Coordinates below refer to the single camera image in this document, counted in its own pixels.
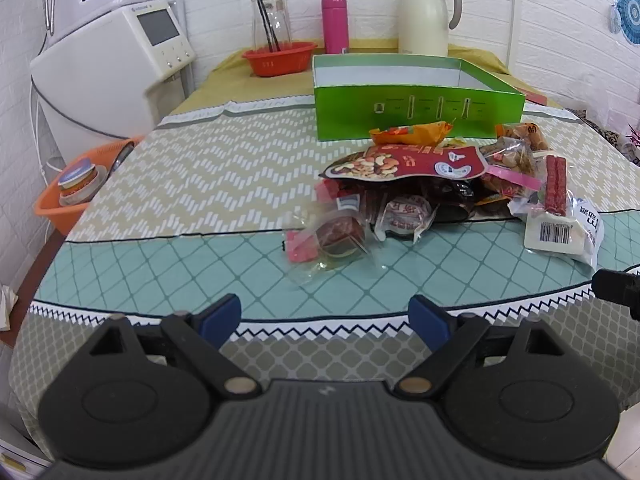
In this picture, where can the lidded jar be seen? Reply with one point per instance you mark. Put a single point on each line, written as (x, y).
(77, 180)

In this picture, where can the orange plastic basket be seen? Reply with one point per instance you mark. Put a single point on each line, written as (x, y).
(55, 210)

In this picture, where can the red sausage sticks packet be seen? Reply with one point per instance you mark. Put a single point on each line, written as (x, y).
(556, 185)

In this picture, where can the red white wrapped snack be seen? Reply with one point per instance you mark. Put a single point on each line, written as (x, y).
(405, 215)

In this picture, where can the red plastic strainer basket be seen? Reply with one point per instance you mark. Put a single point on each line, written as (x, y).
(280, 62)

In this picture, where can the clear peanut packet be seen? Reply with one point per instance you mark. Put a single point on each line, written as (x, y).
(510, 157)

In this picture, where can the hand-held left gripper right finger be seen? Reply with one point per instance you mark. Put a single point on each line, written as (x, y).
(427, 317)

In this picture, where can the crumpled paper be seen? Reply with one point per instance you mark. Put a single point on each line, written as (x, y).
(6, 307)

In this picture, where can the metal ladle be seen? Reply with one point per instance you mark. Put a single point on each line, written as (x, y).
(121, 157)

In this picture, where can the green cardboard box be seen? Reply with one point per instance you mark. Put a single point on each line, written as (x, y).
(415, 110)

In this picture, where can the clear packet with pink label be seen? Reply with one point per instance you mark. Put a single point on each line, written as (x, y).
(332, 240)

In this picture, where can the cream thermos jug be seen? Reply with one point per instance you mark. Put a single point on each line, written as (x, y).
(422, 20)

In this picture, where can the clear packet with pink strip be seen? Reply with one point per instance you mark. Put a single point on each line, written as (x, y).
(510, 182)

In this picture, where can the patterned tablecloth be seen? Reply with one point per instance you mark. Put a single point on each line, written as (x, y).
(200, 170)

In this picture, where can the white printed snack packet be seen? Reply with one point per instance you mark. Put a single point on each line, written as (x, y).
(590, 230)

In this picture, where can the red envelope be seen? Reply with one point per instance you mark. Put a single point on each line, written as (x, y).
(535, 96)

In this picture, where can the dark brown snack packet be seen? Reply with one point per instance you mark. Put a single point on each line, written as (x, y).
(452, 200)

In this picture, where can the yellow cloth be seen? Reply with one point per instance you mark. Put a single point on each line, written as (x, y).
(230, 80)

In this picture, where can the white barcode snack packet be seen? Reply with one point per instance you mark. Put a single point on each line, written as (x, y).
(555, 235)

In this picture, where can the red mixed nuts pouch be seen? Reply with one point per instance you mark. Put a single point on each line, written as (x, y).
(405, 160)

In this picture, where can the pink thermos bottle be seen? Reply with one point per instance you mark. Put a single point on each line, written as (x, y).
(335, 25)

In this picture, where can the black chopstick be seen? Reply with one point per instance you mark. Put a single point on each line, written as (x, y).
(262, 30)
(265, 20)

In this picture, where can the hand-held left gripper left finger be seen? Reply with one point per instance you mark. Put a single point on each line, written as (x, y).
(221, 317)

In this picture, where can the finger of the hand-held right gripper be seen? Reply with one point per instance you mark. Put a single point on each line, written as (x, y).
(617, 287)

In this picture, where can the white dispenser with screen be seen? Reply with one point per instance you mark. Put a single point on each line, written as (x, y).
(100, 75)

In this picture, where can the large blue round wall decoration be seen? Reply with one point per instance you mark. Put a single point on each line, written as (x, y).
(629, 7)

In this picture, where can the glass pitcher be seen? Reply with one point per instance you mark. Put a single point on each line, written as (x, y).
(277, 20)

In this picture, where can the yellow orange snack packet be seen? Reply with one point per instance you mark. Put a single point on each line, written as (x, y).
(410, 133)

